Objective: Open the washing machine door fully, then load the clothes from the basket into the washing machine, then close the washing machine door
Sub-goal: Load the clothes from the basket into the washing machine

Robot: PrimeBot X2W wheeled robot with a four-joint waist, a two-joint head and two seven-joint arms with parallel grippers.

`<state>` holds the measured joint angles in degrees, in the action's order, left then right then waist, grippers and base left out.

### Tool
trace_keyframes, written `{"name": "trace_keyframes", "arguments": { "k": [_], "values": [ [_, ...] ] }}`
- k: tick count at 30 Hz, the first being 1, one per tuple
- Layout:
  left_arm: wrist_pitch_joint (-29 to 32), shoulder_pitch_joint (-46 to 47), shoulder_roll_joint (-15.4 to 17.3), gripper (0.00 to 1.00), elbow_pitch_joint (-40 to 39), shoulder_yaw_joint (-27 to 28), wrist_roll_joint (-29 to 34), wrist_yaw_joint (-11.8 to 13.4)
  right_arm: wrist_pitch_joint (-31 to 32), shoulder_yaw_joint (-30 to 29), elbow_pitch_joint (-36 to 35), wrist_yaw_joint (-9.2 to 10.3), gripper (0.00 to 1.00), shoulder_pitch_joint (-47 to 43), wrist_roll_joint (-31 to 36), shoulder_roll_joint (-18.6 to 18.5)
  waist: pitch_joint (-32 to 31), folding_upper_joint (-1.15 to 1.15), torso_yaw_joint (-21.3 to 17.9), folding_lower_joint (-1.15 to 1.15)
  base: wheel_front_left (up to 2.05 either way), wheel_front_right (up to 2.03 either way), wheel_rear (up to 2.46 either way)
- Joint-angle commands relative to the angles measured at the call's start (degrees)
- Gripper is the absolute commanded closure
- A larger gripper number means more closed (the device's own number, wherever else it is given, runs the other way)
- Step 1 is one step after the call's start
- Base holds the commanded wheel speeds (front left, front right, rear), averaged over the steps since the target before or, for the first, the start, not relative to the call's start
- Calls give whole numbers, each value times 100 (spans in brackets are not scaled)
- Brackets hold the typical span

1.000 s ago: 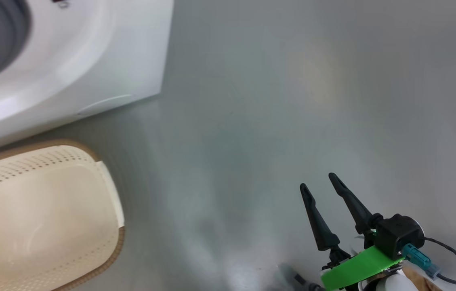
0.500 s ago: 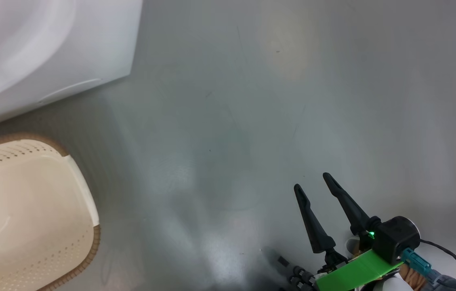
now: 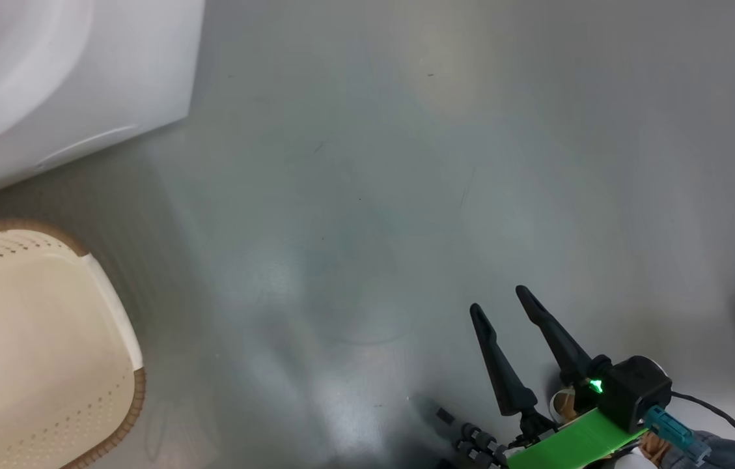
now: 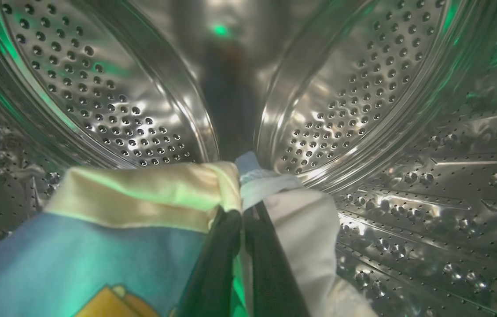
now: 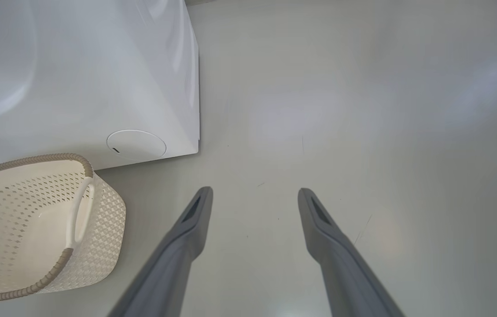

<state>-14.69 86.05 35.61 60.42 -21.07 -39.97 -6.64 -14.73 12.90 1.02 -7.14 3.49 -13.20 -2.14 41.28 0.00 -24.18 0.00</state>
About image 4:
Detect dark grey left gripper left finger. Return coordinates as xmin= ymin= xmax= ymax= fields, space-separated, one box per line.
xmin=177 ymin=209 xmax=243 ymax=317

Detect stainless steel washing machine drum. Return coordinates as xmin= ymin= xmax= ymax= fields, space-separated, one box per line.
xmin=0 ymin=0 xmax=497 ymax=317

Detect blue cartoon-print shirt cream trim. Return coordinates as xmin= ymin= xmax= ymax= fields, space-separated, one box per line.
xmin=0 ymin=152 xmax=379 ymax=317

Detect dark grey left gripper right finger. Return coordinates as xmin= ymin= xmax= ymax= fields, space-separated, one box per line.
xmin=243 ymin=205 xmax=310 ymax=317

